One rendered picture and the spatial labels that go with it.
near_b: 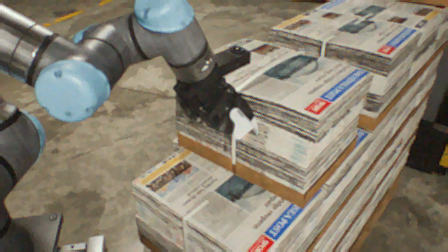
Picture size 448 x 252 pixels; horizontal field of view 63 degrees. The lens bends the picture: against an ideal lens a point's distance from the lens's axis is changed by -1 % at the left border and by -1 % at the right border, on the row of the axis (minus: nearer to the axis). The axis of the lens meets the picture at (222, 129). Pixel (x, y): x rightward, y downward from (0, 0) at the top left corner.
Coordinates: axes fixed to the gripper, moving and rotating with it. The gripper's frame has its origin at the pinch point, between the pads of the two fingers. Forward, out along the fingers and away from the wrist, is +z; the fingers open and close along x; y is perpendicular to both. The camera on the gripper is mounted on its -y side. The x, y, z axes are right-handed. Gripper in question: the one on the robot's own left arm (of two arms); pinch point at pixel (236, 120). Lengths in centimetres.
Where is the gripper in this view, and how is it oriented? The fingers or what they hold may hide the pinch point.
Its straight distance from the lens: 79.5
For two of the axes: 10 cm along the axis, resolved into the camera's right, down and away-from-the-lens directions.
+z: 3.2, 5.2, 8.0
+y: -5.5, 7.8, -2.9
